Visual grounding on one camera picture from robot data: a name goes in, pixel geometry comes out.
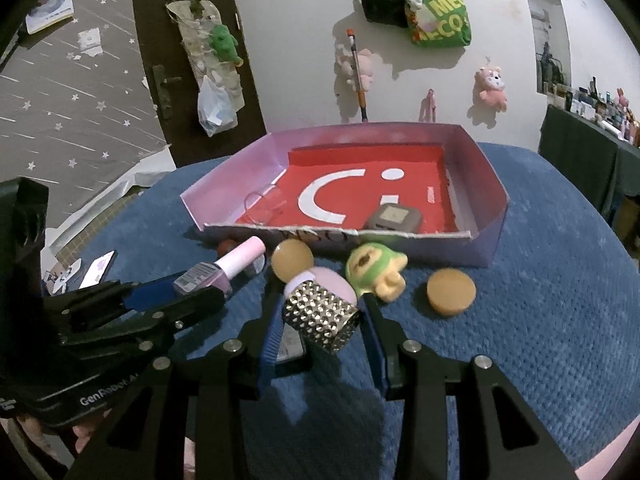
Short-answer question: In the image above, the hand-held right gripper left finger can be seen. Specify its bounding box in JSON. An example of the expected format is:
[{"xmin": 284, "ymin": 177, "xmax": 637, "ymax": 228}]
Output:
[{"xmin": 65, "ymin": 280, "xmax": 313, "ymax": 480}]

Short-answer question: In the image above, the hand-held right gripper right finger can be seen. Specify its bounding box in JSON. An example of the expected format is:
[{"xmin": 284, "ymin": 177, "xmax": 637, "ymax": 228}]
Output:
[{"xmin": 361, "ymin": 294, "xmax": 576, "ymax": 480}]

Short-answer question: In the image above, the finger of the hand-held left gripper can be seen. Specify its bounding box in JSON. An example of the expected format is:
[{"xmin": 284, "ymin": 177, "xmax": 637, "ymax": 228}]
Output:
[
  {"xmin": 60, "ymin": 286, "xmax": 227, "ymax": 367},
  {"xmin": 42, "ymin": 272, "xmax": 190, "ymax": 332}
]

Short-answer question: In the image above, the black bottle with white label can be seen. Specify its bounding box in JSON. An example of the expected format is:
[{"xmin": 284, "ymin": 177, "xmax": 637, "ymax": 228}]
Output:
[{"xmin": 275, "ymin": 325, "xmax": 308, "ymax": 366}]

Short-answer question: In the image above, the studded metallic cylinder bottle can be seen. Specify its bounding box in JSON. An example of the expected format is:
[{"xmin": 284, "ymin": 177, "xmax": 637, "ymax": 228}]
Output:
[{"xmin": 281, "ymin": 267, "xmax": 362, "ymax": 356}]

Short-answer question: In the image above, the pink cap nail polish bottle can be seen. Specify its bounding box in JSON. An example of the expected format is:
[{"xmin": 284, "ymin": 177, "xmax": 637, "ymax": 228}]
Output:
[{"xmin": 172, "ymin": 236, "xmax": 267, "ymax": 297}]

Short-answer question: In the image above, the tan round sponge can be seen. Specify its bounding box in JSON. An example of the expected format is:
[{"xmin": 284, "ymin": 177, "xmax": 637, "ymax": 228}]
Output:
[
  {"xmin": 271, "ymin": 239, "xmax": 315, "ymax": 282},
  {"xmin": 426, "ymin": 268, "xmax": 477, "ymax": 317}
]

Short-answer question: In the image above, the pink cardboard box red base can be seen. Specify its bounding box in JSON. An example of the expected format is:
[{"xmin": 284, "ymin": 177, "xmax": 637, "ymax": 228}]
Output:
[{"xmin": 180, "ymin": 121, "xmax": 511, "ymax": 268}]

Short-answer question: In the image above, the white card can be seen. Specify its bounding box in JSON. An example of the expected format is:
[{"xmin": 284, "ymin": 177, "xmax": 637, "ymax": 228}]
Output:
[{"xmin": 79, "ymin": 250, "xmax": 118, "ymax": 290}]

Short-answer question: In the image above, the green and yellow plush toy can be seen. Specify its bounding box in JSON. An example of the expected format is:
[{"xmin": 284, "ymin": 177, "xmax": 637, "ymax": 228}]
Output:
[{"xmin": 345, "ymin": 245, "xmax": 408, "ymax": 304}]

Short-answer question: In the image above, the clear plastic cup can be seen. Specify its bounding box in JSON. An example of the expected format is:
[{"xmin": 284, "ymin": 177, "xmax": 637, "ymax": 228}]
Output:
[{"xmin": 242, "ymin": 185, "xmax": 288, "ymax": 226}]

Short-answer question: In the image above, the grey rounded case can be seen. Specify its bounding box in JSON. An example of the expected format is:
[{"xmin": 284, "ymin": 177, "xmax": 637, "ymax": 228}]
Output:
[{"xmin": 364, "ymin": 203, "xmax": 422, "ymax": 234}]

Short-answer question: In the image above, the clear plastic bag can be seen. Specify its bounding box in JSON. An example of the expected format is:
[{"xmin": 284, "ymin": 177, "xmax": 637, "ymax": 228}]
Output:
[{"xmin": 196, "ymin": 74, "xmax": 238, "ymax": 137}]

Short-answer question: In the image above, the book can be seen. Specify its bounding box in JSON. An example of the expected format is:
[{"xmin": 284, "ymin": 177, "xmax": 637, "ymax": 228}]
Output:
[{"xmin": 25, "ymin": 0, "xmax": 76, "ymax": 36}]

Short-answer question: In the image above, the dark brown door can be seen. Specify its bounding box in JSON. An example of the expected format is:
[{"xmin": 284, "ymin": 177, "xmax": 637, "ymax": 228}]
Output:
[{"xmin": 131, "ymin": 0, "xmax": 268, "ymax": 168}]

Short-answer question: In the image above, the clear hanging organizer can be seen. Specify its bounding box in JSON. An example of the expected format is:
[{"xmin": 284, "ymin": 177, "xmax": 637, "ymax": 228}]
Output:
[{"xmin": 165, "ymin": 0, "xmax": 246, "ymax": 111}]

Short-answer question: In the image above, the pink pig plush toy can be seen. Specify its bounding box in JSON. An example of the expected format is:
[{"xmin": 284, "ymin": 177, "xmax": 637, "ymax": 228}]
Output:
[{"xmin": 334, "ymin": 47, "xmax": 377, "ymax": 93}]

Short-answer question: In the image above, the dark green covered side table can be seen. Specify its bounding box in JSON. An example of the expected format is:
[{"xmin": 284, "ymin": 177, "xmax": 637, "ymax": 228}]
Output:
[{"xmin": 537, "ymin": 104, "xmax": 640, "ymax": 221}]

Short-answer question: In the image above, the pink bear plush toy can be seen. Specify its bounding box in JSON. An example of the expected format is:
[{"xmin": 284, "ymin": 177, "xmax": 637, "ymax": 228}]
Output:
[{"xmin": 474, "ymin": 65, "xmax": 510, "ymax": 113}]

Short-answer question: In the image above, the green tote bag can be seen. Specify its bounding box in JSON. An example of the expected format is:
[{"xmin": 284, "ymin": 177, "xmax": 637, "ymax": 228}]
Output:
[{"xmin": 407, "ymin": 0, "xmax": 473, "ymax": 48}]

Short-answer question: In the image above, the row of bottles and boxes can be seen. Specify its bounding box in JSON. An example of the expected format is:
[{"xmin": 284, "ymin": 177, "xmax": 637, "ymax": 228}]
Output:
[{"xmin": 545, "ymin": 75, "xmax": 640, "ymax": 148}]

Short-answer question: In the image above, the door handle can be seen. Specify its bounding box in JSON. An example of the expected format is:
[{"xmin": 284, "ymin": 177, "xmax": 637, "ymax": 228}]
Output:
[{"xmin": 151, "ymin": 64, "xmax": 183, "ymax": 120}]

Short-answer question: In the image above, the orange and grey mop handle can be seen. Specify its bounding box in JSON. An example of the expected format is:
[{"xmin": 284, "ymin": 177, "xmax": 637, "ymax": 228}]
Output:
[{"xmin": 346, "ymin": 28, "xmax": 372, "ymax": 123}]

